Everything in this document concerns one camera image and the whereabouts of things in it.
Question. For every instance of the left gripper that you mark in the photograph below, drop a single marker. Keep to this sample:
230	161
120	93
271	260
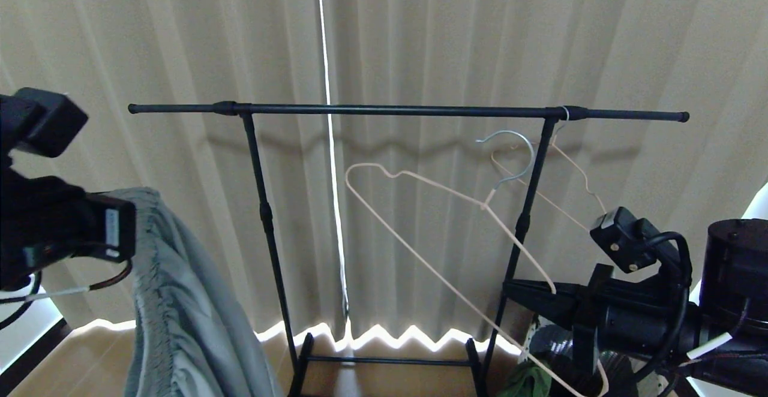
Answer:
66	229

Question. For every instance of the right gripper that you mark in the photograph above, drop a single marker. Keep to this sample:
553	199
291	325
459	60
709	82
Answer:
642	322

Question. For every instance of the pale grey shorts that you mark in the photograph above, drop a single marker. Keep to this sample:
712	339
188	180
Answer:
186	313

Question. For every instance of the pink clothes hanger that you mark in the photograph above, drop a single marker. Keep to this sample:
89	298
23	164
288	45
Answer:
420	182
576	163

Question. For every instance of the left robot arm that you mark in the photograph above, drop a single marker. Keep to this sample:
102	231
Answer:
6	235

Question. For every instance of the white laundry basket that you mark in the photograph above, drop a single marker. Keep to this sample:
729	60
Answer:
558	343

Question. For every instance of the black clothes rack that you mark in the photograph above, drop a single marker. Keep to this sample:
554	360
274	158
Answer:
390	110

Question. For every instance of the green garment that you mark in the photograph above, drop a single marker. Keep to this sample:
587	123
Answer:
528	382

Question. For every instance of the beige curtain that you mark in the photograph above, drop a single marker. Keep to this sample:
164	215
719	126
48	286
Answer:
420	37

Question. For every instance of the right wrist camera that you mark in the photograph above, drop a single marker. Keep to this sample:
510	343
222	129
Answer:
624	241

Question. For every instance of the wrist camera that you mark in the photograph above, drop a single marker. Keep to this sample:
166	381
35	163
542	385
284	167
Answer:
624	241
51	121

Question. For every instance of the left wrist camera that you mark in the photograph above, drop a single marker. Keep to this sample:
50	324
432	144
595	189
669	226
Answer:
51	121

